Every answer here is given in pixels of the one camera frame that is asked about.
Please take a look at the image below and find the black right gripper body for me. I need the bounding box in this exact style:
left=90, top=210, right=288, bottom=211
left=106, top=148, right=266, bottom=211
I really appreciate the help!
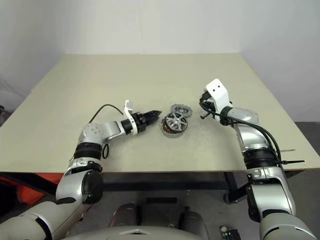
left=202, top=91, right=217, bottom=118

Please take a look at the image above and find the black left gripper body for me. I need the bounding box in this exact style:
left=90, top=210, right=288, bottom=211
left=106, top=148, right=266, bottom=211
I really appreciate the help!
left=132, top=112, right=151, bottom=134

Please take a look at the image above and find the motor stator with copper windings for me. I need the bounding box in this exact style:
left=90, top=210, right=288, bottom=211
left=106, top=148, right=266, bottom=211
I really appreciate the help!
left=159, top=117, right=187, bottom=138

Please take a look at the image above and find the small grey gear disc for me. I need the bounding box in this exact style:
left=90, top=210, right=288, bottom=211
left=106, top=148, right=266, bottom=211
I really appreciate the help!
left=170, top=103, right=192, bottom=117

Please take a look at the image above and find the silver spoked rotor cap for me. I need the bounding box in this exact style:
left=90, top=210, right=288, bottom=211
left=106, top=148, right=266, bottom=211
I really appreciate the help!
left=163, top=112, right=188, bottom=131

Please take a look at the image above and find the black caster wheel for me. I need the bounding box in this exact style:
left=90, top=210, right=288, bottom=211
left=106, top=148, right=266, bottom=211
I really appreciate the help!
left=223, top=192, right=237, bottom=205

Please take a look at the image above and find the dark rounded shape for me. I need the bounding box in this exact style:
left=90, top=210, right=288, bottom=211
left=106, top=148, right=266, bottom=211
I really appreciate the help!
left=111, top=202, right=141, bottom=228
left=178, top=206, right=210, bottom=236

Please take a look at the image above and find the silver robot torso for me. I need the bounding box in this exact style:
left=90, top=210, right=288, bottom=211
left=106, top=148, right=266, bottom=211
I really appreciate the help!
left=62, top=226, right=201, bottom=240

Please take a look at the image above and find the small black box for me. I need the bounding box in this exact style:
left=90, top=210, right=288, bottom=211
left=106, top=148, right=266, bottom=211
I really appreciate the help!
left=222, top=228, right=242, bottom=240

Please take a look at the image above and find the orange object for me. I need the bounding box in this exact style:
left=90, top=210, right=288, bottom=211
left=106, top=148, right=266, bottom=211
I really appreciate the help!
left=0, top=172, right=63, bottom=206

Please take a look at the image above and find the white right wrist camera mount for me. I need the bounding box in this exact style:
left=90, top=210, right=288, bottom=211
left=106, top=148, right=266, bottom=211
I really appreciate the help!
left=204, top=78, right=233, bottom=118

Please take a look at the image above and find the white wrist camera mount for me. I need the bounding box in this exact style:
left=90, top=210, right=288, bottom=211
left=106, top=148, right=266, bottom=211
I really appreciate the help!
left=123, top=99, right=138, bottom=137
left=204, top=78, right=233, bottom=118

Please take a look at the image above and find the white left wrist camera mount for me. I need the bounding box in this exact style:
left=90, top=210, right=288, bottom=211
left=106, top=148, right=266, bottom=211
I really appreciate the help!
left=123, top=99, right=138, bottom=137

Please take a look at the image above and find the black table frame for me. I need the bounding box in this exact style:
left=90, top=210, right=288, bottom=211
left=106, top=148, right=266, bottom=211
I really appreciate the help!
left=0, top=171, right=320, bottom=205

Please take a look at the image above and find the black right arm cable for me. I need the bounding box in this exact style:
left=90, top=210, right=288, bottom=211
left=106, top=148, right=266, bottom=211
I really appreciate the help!
left=202, top=109, right=287, bottom=166

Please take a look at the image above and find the black cable tie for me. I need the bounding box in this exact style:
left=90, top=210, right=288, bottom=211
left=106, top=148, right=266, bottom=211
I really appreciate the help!
left=279, top=148, right=306, bottom=166

